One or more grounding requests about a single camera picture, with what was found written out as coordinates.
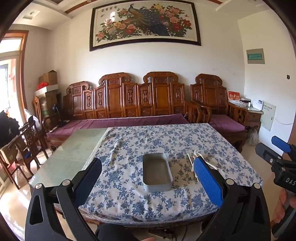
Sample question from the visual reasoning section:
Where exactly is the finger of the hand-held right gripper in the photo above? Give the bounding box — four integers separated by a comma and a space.
255, 142, 286, 168
271, 136, 296, 156

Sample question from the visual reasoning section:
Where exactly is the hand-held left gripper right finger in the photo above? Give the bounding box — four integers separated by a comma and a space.
193, 156, 271, 241

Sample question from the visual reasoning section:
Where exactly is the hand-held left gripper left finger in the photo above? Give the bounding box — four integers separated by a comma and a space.
24, 158, 103, 241

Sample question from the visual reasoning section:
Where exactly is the light bamboo chopstick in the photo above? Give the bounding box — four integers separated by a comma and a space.
187, 153, 195, 172

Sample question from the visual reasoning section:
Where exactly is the grey metal tin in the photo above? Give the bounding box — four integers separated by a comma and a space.
142, 153, 173, 192

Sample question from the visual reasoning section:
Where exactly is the person's right hand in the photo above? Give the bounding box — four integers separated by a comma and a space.
273, 189, 296, 224

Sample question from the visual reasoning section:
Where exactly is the grey shaggy bundle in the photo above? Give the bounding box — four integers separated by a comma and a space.
245, 127, 259, 145

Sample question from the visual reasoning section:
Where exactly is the grey electrical panel box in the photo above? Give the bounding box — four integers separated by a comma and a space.
260, 101, 277, 132

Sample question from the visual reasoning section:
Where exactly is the wooden side table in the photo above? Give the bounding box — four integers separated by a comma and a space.
228, 102, 264, 133

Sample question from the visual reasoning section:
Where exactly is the white box device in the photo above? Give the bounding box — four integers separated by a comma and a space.
251, 98, 264, 110

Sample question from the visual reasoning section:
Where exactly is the square purple armchair cushion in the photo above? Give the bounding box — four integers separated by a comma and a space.
209, 115, 246, 132

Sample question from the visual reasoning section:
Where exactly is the red greeting card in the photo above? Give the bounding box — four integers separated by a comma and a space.
228, 90, 241, 103

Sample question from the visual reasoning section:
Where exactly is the wooden dining chair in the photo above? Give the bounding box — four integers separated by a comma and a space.
0, 137, 22, 189
15, 120, 49, 167

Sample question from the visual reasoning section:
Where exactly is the blue floral tablecloth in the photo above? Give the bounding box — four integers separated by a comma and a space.
79, 123, 263, 222

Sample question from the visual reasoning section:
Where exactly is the black desk lamp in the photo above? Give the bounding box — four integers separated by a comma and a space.
51, 104, 61, 121

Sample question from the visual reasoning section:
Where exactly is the clear plastic bag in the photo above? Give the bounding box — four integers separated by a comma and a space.
24, 109, 42, 131

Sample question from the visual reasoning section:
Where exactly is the carved wooden armchair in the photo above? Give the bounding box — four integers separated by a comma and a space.
190, 74, 250, 153

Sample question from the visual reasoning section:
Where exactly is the carved wooden sofa bench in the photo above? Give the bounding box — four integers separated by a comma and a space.
45, 72, 212, 151

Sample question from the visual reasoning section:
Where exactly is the carved wooden chair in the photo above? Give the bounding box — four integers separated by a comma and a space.
32, 96, 47, 126

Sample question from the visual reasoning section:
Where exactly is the dark cardboard box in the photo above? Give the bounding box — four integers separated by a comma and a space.
39, 91, 59, 110

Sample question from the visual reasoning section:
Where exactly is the black clothing pile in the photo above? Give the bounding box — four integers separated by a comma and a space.
0, 111, 20, 142

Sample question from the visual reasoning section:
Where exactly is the white flat box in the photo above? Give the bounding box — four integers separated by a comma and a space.
34, 84, 59, 96

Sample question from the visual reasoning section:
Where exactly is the brown cardboard box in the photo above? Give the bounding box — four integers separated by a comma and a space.
38, 70, 58, 87

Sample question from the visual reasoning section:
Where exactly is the framed peacock flower painting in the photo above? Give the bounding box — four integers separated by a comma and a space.
89, 0, 201, 52

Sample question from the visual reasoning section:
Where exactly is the white wall cable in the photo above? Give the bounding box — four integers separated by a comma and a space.
274, 117, 292, 125

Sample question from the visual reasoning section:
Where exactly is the grey green-label wall panel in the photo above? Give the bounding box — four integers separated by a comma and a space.
246, 48, 265, 65

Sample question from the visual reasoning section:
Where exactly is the wooden door frame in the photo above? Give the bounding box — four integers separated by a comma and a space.
0, 30, 29, 121

